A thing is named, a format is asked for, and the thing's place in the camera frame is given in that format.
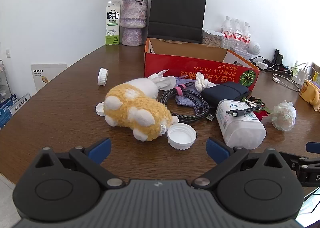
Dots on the red flower hair clip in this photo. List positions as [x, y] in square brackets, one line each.
[261, 115]

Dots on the large white jar lid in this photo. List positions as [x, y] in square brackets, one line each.
[181, 135]

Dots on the black paper bag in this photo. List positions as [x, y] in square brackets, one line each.
[175, 10]

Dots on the white plastic jar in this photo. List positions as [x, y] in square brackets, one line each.
[240, 127]

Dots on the white printed box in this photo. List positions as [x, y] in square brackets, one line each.
[21, 104]

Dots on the clear water bottle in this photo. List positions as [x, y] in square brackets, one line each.
[246, 37]
[227, 32]
[237, 35]

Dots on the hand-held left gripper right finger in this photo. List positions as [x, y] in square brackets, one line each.
[217, 151]

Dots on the blue box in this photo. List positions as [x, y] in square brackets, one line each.
[6, 112]

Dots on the large white tissue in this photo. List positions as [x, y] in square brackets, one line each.
[163, 81]

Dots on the small white tissue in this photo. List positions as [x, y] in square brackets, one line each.
[203, 82]

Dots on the white cardboard panel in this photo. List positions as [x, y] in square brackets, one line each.
[50, 72]

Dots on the bagged face mask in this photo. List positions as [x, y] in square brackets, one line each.
[283, 117]

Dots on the white wall charger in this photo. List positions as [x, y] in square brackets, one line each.
[301, 76]

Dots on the yellow white plush toy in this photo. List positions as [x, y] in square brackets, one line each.
[140, 107]

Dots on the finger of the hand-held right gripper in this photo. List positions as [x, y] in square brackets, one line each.
[313, 147]
[292, 157]

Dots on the small white cap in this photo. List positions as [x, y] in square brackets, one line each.
[100, 109]

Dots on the red cardboard box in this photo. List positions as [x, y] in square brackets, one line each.
[200, 67]

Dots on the purple mottled vase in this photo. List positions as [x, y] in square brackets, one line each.
[133, 17]

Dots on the clear seed container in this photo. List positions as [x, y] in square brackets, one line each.
[211, 40]

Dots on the black upright device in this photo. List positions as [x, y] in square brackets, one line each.
[277, 56]

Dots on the small spray bottle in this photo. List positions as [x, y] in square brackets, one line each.
[296, 64]

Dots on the white wall socket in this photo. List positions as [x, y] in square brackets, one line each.
[8, 53]

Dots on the yellow mug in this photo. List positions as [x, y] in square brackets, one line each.
[308, 91]

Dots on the white round speaker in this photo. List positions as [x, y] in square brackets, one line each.
[255, 48]

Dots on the white green milk carton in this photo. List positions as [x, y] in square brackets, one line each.
[113, 22]

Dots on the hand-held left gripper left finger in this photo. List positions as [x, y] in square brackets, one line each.
[100, 150]

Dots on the dark blue pouch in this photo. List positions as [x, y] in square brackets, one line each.
[225, 92]

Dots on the purple knitted cloth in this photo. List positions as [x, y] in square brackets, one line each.
[185, 99]

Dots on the green packet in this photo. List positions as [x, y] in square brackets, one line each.
[316, 74]

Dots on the white power adapter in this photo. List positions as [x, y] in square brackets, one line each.
[261, 65]

